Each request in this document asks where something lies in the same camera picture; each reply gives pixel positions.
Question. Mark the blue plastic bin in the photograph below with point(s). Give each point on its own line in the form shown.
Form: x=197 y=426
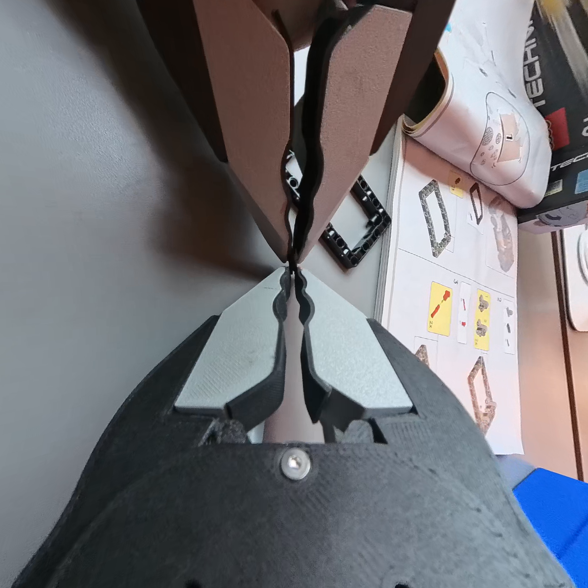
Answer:
x=560 y=519

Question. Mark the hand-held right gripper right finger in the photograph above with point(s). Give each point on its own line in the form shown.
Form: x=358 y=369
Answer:
x=358 y=363

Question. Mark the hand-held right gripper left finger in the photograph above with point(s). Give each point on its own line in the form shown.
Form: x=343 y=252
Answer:
x=229 y=363

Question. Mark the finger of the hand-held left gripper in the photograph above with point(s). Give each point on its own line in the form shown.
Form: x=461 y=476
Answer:
x=248 y=115
x=358 y=105

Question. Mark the white rounded device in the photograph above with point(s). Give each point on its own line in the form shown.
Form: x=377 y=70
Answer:
x=579 y=285

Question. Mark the black rectangular lego frame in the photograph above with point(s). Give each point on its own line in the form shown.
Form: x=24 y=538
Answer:
x=363 y=248

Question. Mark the small black lego pin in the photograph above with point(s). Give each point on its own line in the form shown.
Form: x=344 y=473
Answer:
x=292 y=266

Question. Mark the lego race car box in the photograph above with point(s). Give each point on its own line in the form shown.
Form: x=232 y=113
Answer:
x=565 y=92

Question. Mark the lego instruction booklet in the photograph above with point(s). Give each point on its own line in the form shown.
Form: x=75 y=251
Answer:
x=422 y=285

